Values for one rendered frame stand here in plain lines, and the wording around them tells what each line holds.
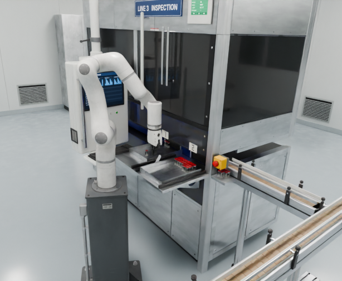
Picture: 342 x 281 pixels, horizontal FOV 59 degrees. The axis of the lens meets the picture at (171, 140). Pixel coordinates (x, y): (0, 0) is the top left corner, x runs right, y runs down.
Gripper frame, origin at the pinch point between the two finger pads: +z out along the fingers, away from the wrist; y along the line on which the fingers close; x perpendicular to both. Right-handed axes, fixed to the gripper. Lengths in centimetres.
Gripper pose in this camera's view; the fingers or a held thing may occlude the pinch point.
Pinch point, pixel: (154, 151)
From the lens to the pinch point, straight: 186.5
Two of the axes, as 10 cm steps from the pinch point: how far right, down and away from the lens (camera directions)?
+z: -0.3, 9.4, 3.5
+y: -6.1, -3.0, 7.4
